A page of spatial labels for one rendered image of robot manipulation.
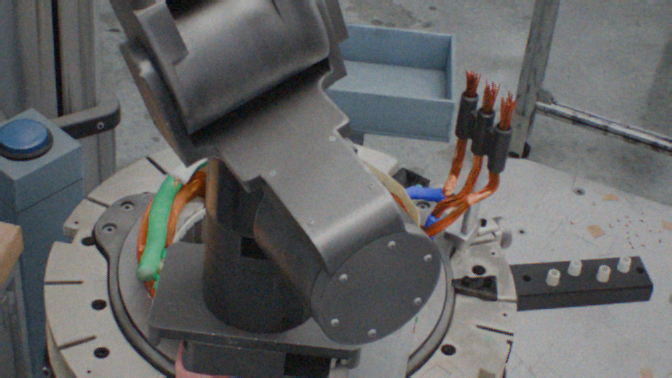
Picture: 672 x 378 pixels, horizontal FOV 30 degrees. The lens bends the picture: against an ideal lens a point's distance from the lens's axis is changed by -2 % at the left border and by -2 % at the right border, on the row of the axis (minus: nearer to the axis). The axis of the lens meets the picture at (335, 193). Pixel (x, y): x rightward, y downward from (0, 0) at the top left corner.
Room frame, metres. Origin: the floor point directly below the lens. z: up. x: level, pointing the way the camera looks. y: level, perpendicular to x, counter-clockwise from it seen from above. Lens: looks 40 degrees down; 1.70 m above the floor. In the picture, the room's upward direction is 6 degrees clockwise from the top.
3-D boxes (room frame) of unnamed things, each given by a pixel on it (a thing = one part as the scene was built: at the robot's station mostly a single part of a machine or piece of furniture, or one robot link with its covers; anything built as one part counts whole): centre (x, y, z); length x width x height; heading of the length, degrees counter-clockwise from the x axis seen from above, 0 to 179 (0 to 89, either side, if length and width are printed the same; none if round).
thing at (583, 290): (0.98, -0.26, 0.79); 0.15 x 0.05 x 0.02; 104
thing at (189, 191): (0.66, 0.10, 1.12); 0.06 x 0.02 x 0.04; 163
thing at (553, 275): (0.99, -0.27, 0.81); 0.10 x 0.02 x 0.01; 104
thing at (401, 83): (0.95, 0.03, 0.92); 0.25 x 0.11 x 0.28; 90
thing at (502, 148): (0.67, -0.09, 1.21); 0.04 x 0.04 x 0.03; 73
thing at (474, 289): (0.64, -0.10, 1.10); 0.03 x 0.02 x 0.01; 93
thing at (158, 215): (0.63, 0.10, 1.15); 0.15 x 0.04 x 0.02; 163
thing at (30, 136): (0.82, 0.26, 1.04); 0.04 x 0.04 x 0.01
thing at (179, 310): (0.45, 0.03, 1.28); 0.10 x 0.07 x 0.07; 90
